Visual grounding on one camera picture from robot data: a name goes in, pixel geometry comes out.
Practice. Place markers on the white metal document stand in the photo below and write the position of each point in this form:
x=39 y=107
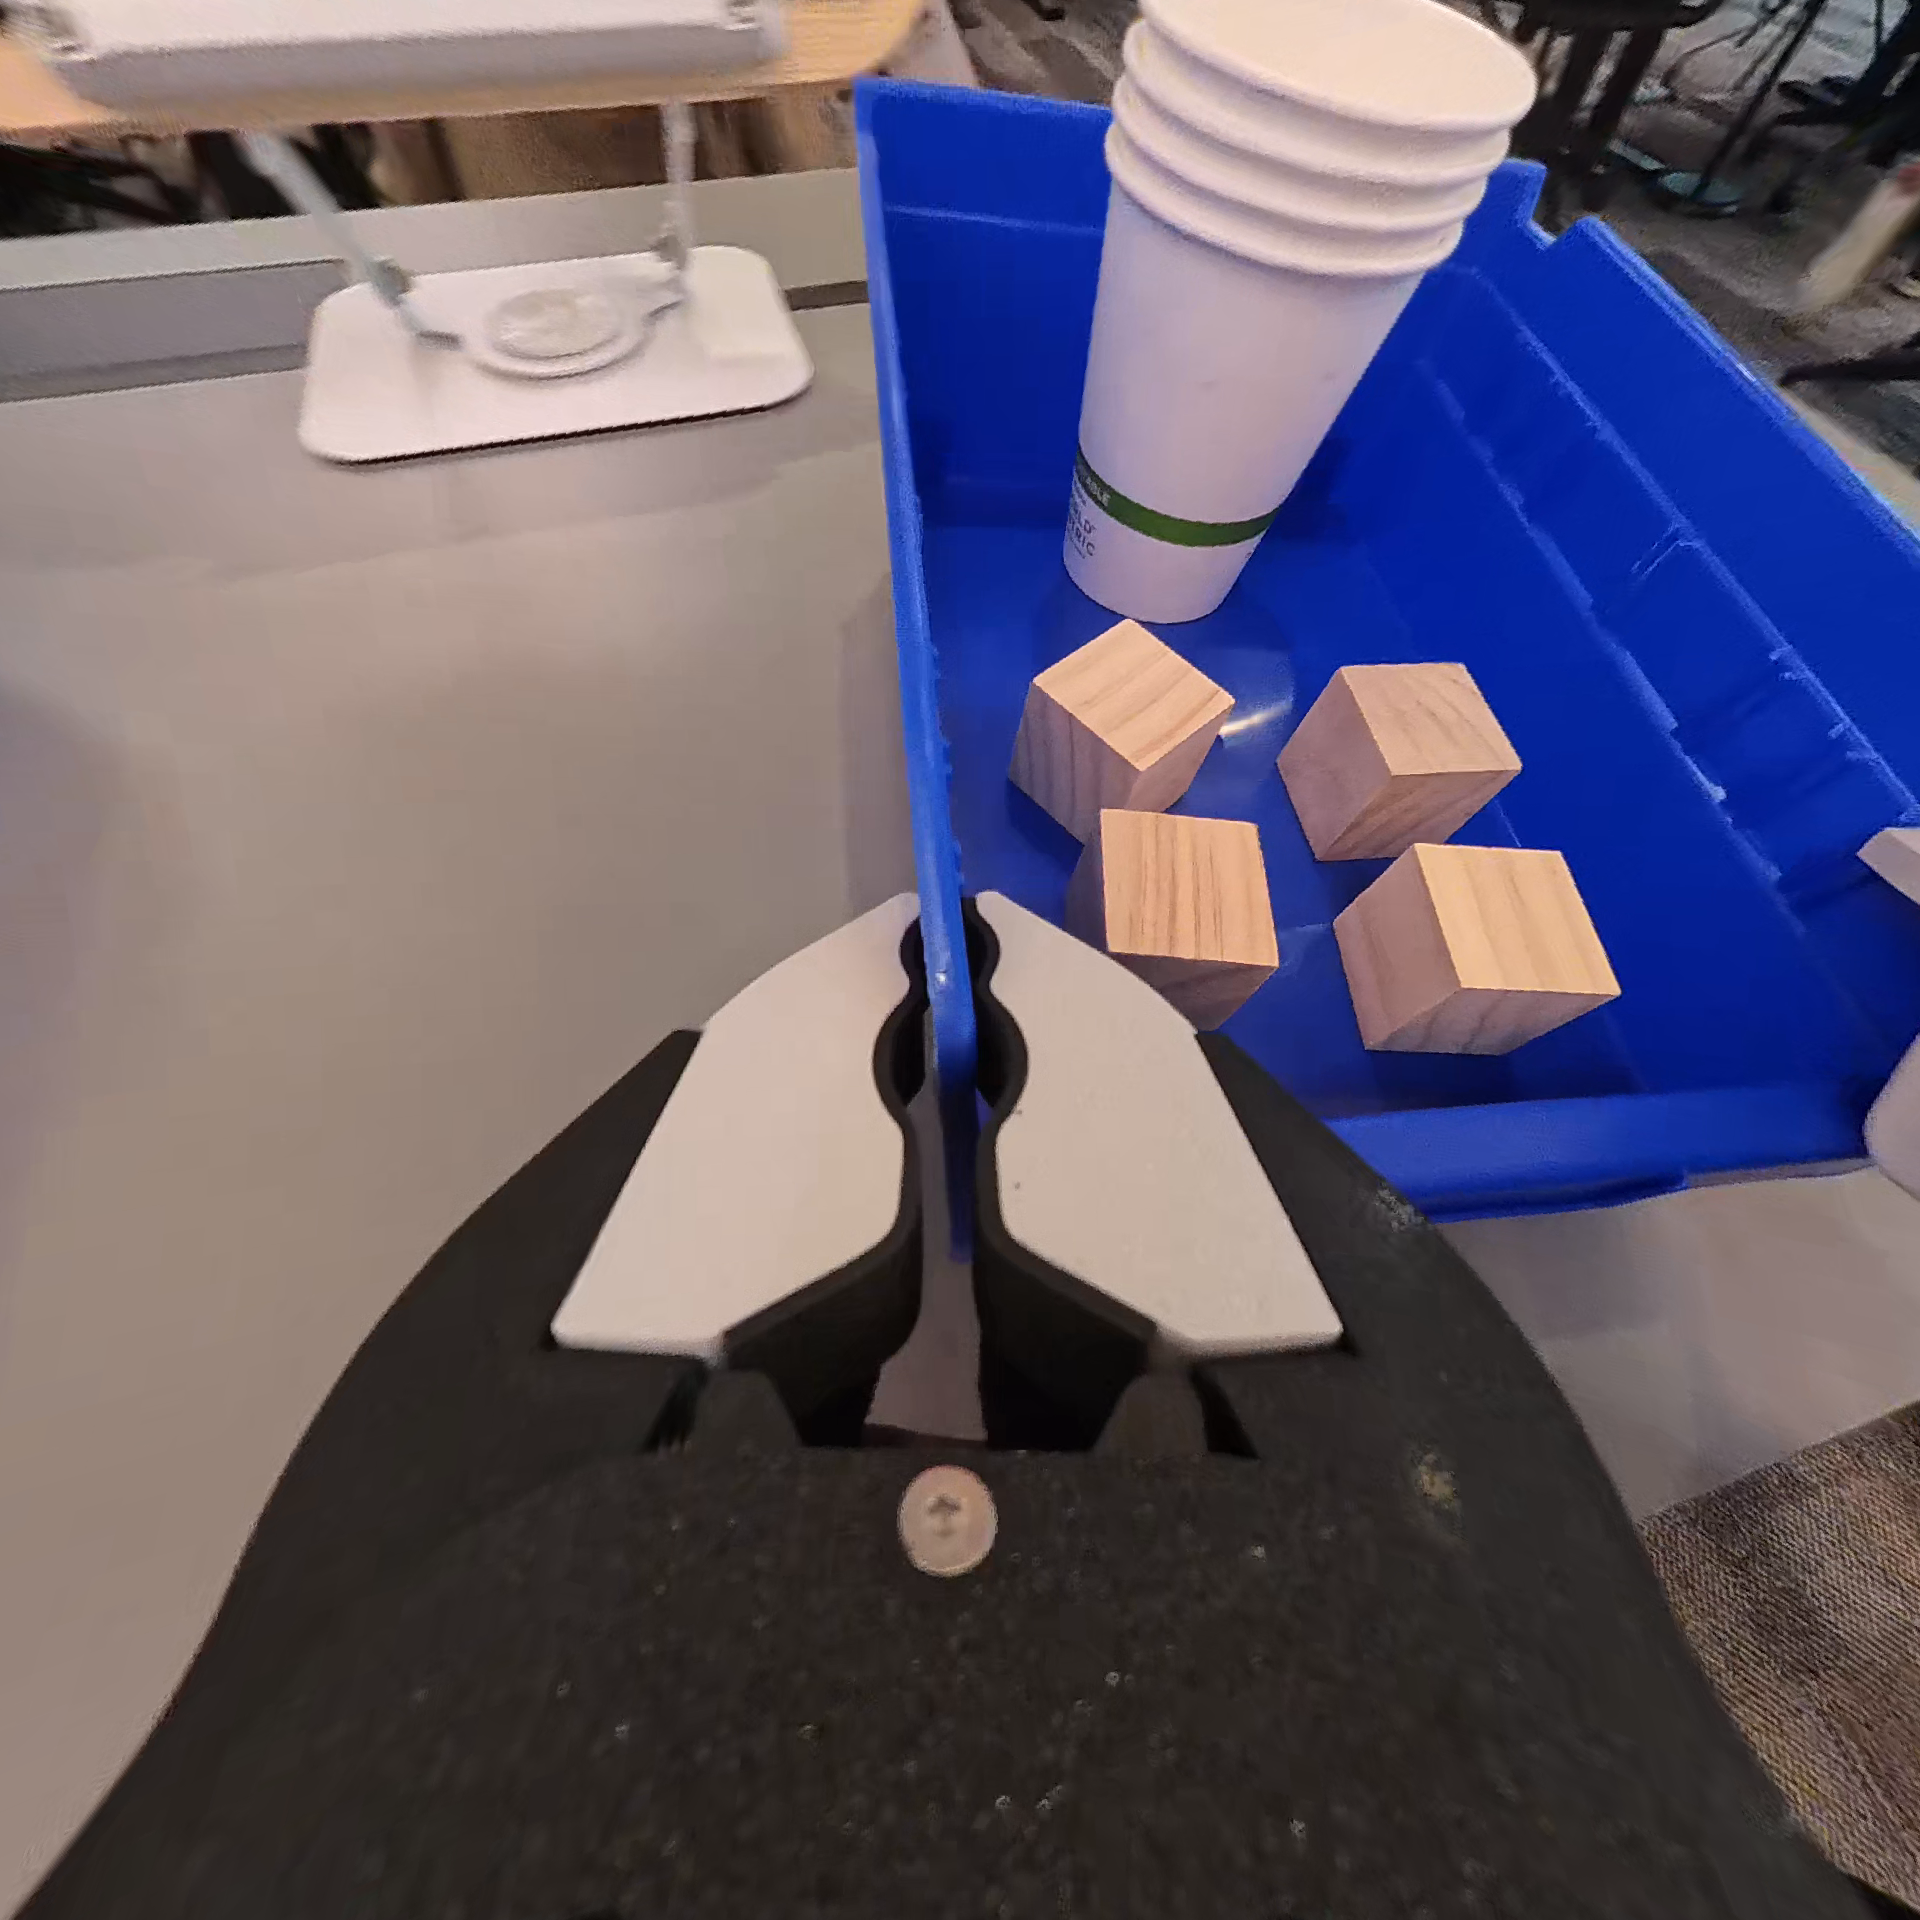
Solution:
x=704 y=390

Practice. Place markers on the blue plastic bin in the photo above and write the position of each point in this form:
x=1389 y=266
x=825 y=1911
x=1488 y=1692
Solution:
x=1575 y=495

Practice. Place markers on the instruction sheet on stand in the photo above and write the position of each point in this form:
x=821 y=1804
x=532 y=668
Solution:
x=856 y=37

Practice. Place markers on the wooden cube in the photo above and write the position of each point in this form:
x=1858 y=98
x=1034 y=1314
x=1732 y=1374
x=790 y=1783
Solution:
x=1118 y=720
x=1185 y=900
x=1395 y=765
x=1470 y=945

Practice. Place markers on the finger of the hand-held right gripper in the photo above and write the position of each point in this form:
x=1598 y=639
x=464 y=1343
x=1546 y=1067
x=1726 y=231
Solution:
x=1897 y=1118
x=1897 y=868

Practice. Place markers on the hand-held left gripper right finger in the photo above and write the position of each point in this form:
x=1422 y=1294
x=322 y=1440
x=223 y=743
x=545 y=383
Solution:
x=1141 y=1186

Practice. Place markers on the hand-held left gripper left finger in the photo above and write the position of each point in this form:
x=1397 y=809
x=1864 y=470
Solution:
x=751 y=1170

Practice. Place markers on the white paper cup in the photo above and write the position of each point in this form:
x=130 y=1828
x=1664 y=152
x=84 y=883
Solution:
x=1275 y=146
x=1275 y=189
x=1319 y=61
x=1201 y=406

